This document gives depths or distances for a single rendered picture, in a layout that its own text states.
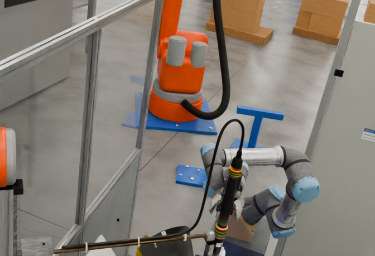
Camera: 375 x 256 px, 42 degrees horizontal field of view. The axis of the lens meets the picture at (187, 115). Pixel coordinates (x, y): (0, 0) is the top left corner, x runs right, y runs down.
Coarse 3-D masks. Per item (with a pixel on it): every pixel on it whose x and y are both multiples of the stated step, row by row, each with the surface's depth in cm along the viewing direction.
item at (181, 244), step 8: (160, 232) 184; (168, 232) 185; (176, 232) 187; (176, 240) 185; (144, 248) 179; (152, 248) 180; (160, 248) 181; (168, 248) 182; (176, 248) 184; (184, 248) 185; (192, 248) 187
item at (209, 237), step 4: (204, 232) 172; (208, 232) 172; (208, 236) 170; (212, 236) 170; (208, 240) 171; (212, 240) 171; (208, 244) 171; (212, 244) 171; (208, 248) 173; (212, 248) 173; (208, 252) 173; (212, 252) 174; (220, 252) 176; (224, 252) 177
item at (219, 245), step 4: (240, 152) 158; (236, 156) 159; (240, 156) 158; (232, 160) 160; (236, 160) 158; (240, 160) 158; (232, 164) 160; (236, 164) 159; (240, 164) 159; (236, 168) 159; (240, 168) 160; (216, 240) 173; (220, 240) 172; (216, 244) 173; (220, 244) 173; (216, 248) 174; (220, 248) 175; (216, 252) 175
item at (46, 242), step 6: (18, 240) 148; (24, 240) 150; (30, 240) 150; (36, 240) 150; (42, 240) 151; (48, 240) 151; (18, 246) 146; (24, 246) 147; (30, 246) 148; (36, 246) 148; (42, 246) 149; (48, 246) 149; (18, 252) 145; (24, 252) 145; (30, 252) 146; (36, 252) 146; (42, 252) 146; (48, 252) 147
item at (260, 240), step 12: (264, 228) 266; (228, 240) 252; (240, 240) 254; (252, 240) 255; (264, 240) 257; (204, 252) 259; (228, 252) 254; (240, 252) 251; (252, 252) 249; (264, 252) 248
